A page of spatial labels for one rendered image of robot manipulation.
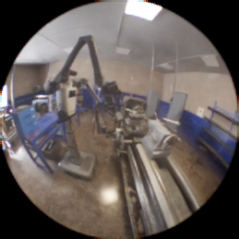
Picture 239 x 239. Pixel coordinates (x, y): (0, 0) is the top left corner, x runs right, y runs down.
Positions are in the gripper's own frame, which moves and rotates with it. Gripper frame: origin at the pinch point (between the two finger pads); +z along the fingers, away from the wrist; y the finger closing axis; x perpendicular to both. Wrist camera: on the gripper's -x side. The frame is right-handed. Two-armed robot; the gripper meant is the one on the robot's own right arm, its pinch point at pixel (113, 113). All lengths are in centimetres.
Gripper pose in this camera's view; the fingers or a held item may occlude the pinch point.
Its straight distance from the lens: 56.0
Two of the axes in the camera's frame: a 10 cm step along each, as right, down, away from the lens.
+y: 0.4, -3.7, 9.3
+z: 3.7, 8.7, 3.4
